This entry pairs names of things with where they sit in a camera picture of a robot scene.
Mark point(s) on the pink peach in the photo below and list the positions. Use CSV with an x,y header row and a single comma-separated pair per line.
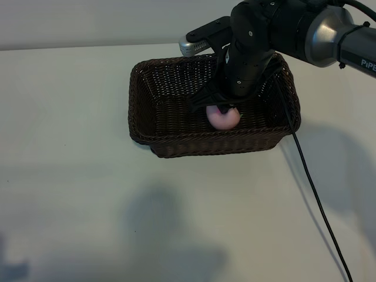
x,y
221,122

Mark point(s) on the dark brown wicker basket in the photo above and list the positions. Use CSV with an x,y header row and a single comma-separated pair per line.
x,y
176,117

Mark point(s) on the black and grey right robot arm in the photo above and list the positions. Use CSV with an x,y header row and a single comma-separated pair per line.
x,y
323,32

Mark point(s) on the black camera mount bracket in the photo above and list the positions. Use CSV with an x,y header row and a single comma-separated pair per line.
x,y
208,29

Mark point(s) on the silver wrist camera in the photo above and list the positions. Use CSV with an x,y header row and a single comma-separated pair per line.
x,y
191,48

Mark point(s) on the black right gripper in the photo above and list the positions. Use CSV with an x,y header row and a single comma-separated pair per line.
x,y
243,70

